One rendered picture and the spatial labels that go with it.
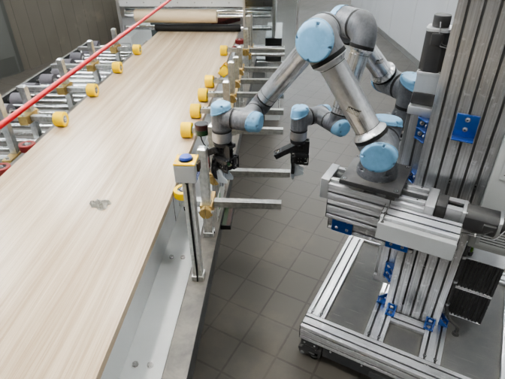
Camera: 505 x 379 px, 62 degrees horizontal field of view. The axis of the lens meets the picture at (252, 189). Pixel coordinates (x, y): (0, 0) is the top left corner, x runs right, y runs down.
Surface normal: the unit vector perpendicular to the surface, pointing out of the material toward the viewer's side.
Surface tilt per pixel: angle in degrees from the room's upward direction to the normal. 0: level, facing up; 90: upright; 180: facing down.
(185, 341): 0
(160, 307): 0
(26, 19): 90
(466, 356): 0
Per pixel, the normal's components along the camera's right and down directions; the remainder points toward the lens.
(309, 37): -0.40, 0.41
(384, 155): -0.26, 0.62
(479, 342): -0.01, -0.83
